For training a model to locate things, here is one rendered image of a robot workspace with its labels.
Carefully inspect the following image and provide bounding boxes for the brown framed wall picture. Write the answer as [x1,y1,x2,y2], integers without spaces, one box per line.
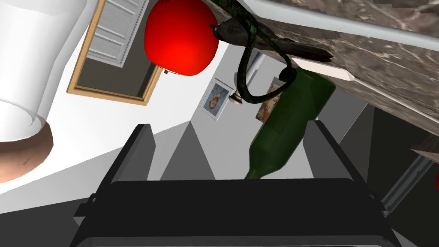
[255,77,286,124]

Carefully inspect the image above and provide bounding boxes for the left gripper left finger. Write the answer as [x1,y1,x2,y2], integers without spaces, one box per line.
[108,123,156,183]

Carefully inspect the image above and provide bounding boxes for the red apple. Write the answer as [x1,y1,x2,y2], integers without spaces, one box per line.
[144,0,220,77]

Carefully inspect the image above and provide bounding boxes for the grey marble table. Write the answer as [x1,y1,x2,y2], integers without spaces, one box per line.
[205,0,439,139]

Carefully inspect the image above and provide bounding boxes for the white door with wooden frame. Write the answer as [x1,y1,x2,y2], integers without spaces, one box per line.
[66,0,163,106]

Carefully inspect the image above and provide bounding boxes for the black elongated utensil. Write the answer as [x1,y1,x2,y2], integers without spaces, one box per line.
[210,17,334,63]

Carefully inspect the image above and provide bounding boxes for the dark green curved hook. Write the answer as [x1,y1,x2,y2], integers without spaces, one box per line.
[208,0,298,104]

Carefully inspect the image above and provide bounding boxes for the white wall lamp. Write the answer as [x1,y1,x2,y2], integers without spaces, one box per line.
[229,51,267,106]

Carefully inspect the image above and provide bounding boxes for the white framed wall picture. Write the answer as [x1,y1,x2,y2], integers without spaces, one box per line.
[200,78,234,121]

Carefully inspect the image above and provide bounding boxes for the white cup with brown base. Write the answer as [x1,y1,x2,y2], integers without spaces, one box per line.
[0,0,101,184]

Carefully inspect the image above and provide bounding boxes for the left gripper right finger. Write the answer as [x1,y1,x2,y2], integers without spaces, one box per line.
[303,120,366,184]

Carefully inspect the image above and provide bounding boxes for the dark green glass bottle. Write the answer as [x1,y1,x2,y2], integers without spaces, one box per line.
[244,66,337,180]

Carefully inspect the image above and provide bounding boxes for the white flat blade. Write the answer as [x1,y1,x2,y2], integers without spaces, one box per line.
[291,57,355,82]

